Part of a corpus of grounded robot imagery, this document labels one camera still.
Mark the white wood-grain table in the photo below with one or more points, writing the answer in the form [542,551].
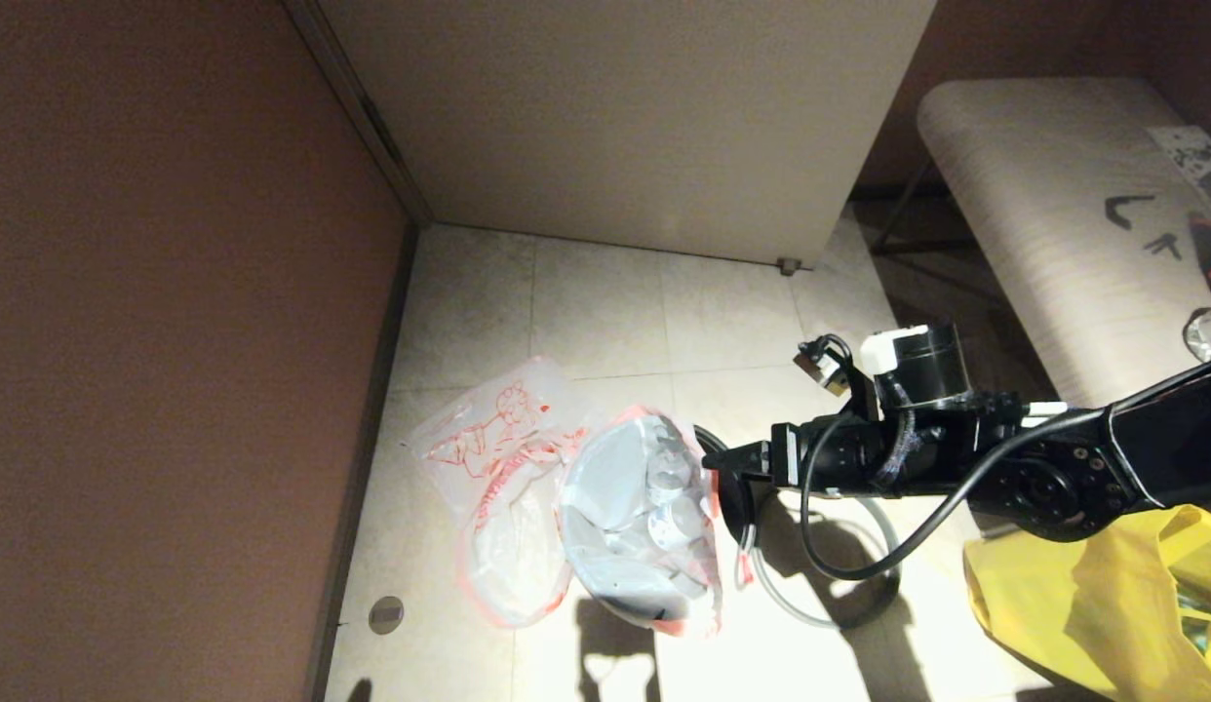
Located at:
[1035,195]

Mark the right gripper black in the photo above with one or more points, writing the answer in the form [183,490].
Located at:
[898,453]

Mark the dark baseboard strip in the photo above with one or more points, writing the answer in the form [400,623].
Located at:
[371,439]

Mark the dark door frame strip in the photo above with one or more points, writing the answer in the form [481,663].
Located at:
[371,127]

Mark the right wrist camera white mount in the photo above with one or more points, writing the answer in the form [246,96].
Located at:
[820,369]

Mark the small door bottom stopper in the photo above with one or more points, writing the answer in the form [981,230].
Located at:
[788,265]

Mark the small black forked bracket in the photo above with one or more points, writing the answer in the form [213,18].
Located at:
[1163,246]

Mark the black metal table leg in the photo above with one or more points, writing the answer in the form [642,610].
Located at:
[898,210]

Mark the large beige cabinet box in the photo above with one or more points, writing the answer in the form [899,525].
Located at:
[615,117]

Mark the yellow plastic bag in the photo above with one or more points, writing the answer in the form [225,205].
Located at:
[1074,604]

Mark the printed paper sheet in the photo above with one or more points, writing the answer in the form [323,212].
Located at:
[1195,161]

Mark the black round trash bin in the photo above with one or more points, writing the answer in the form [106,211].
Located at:
[654,612]

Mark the black angle bracket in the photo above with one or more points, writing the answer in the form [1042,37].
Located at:
[1113,210]

